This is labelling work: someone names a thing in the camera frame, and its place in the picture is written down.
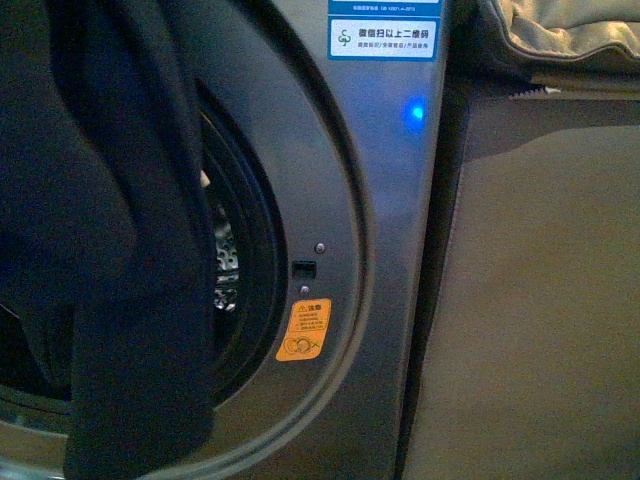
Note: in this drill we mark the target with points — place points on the dark navy garment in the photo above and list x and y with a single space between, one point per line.
107 246

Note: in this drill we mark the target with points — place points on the steel washing drum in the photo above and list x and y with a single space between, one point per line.
216 182

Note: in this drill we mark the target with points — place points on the grey front-load washing machine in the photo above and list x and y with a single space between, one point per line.
331 175

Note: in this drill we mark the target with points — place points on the orange warning sticker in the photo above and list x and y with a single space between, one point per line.
306 330

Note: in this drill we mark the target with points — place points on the blue white energy label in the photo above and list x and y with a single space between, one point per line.
383 30

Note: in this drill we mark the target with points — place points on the grey sofa side panel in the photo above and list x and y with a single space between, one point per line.
531 292

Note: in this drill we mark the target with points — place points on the beige sofa cushion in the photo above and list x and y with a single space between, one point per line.
536 39

